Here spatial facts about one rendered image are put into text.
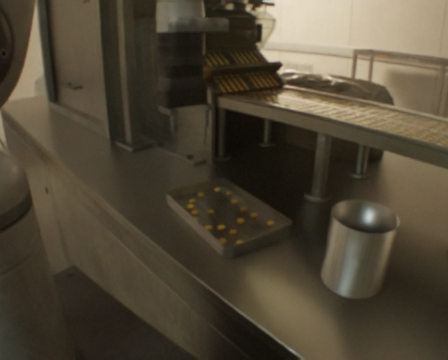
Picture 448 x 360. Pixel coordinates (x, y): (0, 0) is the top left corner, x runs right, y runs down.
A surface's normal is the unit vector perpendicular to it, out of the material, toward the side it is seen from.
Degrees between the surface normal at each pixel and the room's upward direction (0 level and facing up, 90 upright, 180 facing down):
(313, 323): 0
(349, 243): 90
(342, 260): 90
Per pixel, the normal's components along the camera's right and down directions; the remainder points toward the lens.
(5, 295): 0.71, 0.29
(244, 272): 0.00, -0.91
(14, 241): 0.93, 0.15
